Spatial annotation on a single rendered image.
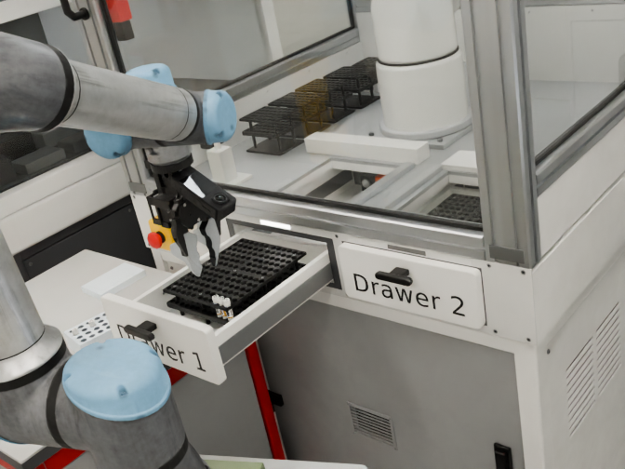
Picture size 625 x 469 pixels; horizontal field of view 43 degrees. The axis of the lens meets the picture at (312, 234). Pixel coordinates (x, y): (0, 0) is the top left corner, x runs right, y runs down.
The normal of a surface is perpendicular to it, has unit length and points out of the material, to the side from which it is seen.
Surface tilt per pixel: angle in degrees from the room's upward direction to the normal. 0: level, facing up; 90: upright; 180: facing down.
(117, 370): 7
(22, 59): 65
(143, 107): 101
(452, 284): 90
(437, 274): 90
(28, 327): 89
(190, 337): 90
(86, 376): 7
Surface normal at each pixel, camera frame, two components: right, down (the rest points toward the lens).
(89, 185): 0.76, 0.15
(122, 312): -0.62, 0.44
